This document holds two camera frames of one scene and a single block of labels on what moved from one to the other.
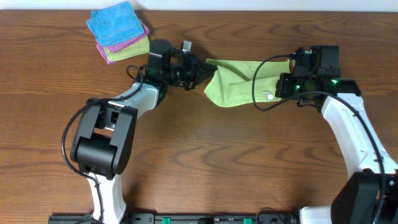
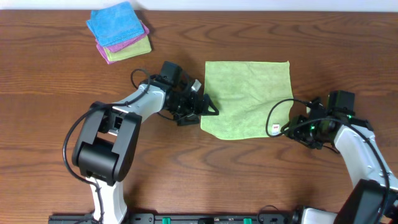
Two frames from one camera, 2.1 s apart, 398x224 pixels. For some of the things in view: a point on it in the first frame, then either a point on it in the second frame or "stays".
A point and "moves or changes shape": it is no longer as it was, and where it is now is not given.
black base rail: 196,218 stays
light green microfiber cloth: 232,84 moves or changes shape
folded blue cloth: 113,22 stays
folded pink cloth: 122,44 stays
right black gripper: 283,86 -> 297,135
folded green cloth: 140,47 stays
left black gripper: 191,71 -> 193,106
